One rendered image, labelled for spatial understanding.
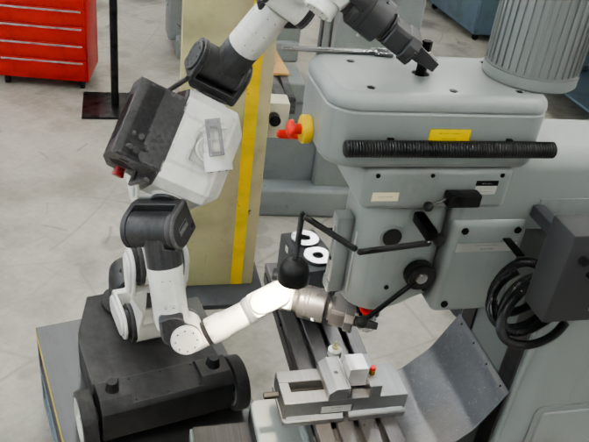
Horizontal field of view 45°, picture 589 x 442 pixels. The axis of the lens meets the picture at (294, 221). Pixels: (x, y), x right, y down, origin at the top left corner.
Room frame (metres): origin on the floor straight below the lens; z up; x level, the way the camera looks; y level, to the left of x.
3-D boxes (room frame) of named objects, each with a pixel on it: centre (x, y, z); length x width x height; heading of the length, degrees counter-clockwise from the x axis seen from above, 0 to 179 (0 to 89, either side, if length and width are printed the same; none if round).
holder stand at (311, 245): (1.87, -0.06, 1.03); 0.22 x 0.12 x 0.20; 27
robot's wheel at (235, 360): (1.88, 0.14, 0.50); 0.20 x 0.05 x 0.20; 30
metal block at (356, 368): (1.43, -0.22, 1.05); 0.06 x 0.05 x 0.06; 17
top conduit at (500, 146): (1.29, -0.29, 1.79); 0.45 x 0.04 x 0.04; 106
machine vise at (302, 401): (1.42, -0.19, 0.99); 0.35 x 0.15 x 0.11; 107
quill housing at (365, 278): (1.42, -0.22, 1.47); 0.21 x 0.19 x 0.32; 16
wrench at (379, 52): (1.49, -0.04, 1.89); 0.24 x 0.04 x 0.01; 106
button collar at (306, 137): (1.36, 0.00, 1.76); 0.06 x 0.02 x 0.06; 16
